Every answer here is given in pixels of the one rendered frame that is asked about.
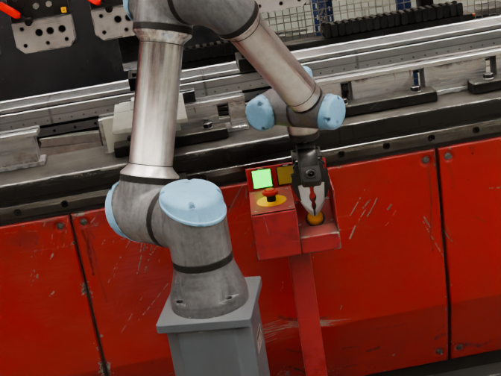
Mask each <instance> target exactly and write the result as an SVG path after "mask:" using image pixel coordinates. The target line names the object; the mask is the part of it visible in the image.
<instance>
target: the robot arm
mask: <svg viewBox="0 0 501 376"><path fill-rule="evenodd" d="M123 5H124V9H125V10H126V11H127V16H128V17H129V18H130V20H131V21H133V29H132V32H134V34H135V35H136V36H137V37H138V39H139V52H138V61H137V70H136V86H135V96H134V104H133V121H132V130H131V138H130V155H129V164H127V165H126V167H124V168H123V170H121V171H120V177H119V181H118V182H117V183H115V184H114V185H113V186H112V189H111V190H109V192H108V193H107V197H106V201H105V213H106V217H107V221H108V223H109V225H110V227H111V228H112V229H113V230H114V231H115V232H116V233H117V234H118V235H120V236H123V237H124V238H128V239H129V240H131V241H134V242H144V243H148V244H152V245H157V246H161V247H164V248H169V249H170V253H171V260H172V265H173V269H174V271H173V277H172V282H171V292H170V302H171V308H172V310H173V312H174V313H175V314H177V315H178V316H181V317H183V318H187V319H211V318H215V317H219V316H223V315H226V314H228V313H231V312H233V311H235V310H237V309H239V308H240V307H241V306H242V305H244V304H245V303H246V301H247V300H248V298H249V291H248V284H247V281H246V280H245V278H244V276H243V274H242V272H241V271H240V269H239V267H238V265H237V264H236V261H235V260H234V257H233V249H232V245H231V240H230V232H229V227H228V222H227V208H226V204H225V203H224V199H223V195H222V192H221V190H220V189H219V188H218V187H217V186H216V185H215V184H214V183H212V182H209V181H205V180H201V179H191V180H188V179H183V180H179V175H178V174H177V173H176V172H175V171H174V169H173V167H172V166H173V157H174V141H175V133H176V124H177V109H178V99H179V91H180V75H181V66H182V58H183V46H184V44H185V43H186V42H187V41H188V40H190V39H191V38H192V31H193V25H202V26H205V27H208V28H210V29H212V30H213V31H214V32H216V33H217V35H218V36H219V37H220V38H222V39H223V40H229V41H230V42H231V43H232V44H234V46H235V47H236V48H237V49H238V50H239V51H240V52H241V53H242V55H243V56H244V57H245V58H246V59H247V60H248V62H249V63H250V64H251V65H252V66H253V67H254V69H255V70H256V71H257V72H258V73H259V74H260V75H261V76H262V77H263V78H264V79H265V80H266V81H267V83H268V84H269V85H270V86H271V87H272V89H270V90H268V91H266V92H264V93H262V94H259V95H257V96H256V98H253V99H252V100H250V101H249V102H248V104H247V106H246V108H245V113H246V114H245V115H246V117H247V120H248V122H249V123H250V125H251V126H252V127H253V128H255V129H256V130H258V131H266V130H268V129H271V128H273V127H274V126H275V125H280V126H287V130H288V133H289V140H290V141H292V142H296V143H297V144H296V146H295V147H296V150H291V156H292V168H293V172H294V173H292V174H291V177H292V189H293V190H294V193H295V195H296V196H297V197H298V199H299V200H300V202H301V204H302V205H303V206H304V207H305V209H306V210H307V211H308V212H309V213H310V214H311V215H312V216H317V215H318V214H319V212H320V211H321V208H322V207H323V204H324V201H325V198H326V197H327V193H328V190H329V187H330V177H329V175H328V169H325V168H324V164H325V162H324V161H323V160H322V154H321V150H320V147H319V146H315V142H313V140H316V139H317V138H319V136H320V135H319V130H321V131H322V130H335V129H337V128H339V127H340V126H341V124H342V122H343V121H344V118H345V111H346V110H345V104H344V101H343V99H342V98H341V97H340V96H338V95H333V94H332V93H329V94H326V93H324V92H323V90H322V89H321V88H320V87H319V86H318V85H317V84H316V82H315V81H314V80H313V76H312V70H311V69H310V68H309V67H307V66H302V65H301V64H300V63H299V62H298V60H297V59H296V58H295V57H294V55H293V54H292V53H291V52H290V51H289V50H288V48H287V47H286V46H285V45H284V43H283V42H282V41H281V40H280V38H279V37H278V36H277V35H276V34H275V33H274V31H273V30H272V29H271V28H270V26H269V25H268V24H267V23H266V21H265V20H264V19H263V18H262V17H261V16H260V15H259V5H258V4H257V3H256V1H255V0H123ZM294 152H295V153H294ZM310 187H313V191H314V194H315V198H314V200H315V207H314V208H315V211H314V208H313V206H312V200H311V198H310V197H309V195H310Z"/></svg>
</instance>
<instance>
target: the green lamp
mask: <svg viewBox="0 0 501 376"><path fill-rule="evenodd" d="M252 176H253V185H254V189H256V188H262V187H271V186H272V182H271V173H270V169H264V170H259V171H254V172H252Z"/></svg>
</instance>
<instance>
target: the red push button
mask: <svg viewBox="0 0 501 376"><path fill-rule="evenodd" d="M278 192H279V191H278V189H276V188H273V187H270V188H267V189H264V190H263V191H262V194H263V195H264V196H265V197H266V198H267V202H274V201H276V195H277V194H278Z"/></svg>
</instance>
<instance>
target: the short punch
mask: <svg viewBox="0 0 501 376"><path fill-rule="evenodd" d="M117 40H118V44H119V51H120V55H121V59H122V65H123V69H124V71H129V70H134V69H137V61H138V52H139V39H138V37H137V36H136V35H134V36H129V37H121V38H117Z"/></svg>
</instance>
